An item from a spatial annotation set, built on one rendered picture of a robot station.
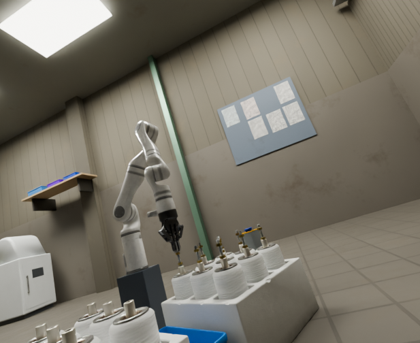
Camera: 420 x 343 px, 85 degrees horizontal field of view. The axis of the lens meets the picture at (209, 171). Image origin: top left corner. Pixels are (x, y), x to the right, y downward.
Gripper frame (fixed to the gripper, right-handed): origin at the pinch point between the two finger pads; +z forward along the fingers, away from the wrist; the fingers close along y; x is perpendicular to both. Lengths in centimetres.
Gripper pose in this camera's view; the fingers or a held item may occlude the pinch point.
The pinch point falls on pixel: (175, 246)
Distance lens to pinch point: 95.0
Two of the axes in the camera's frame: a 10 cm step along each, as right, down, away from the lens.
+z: 2.9, 9.2, -2.4
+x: -7.9, 3.8, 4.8
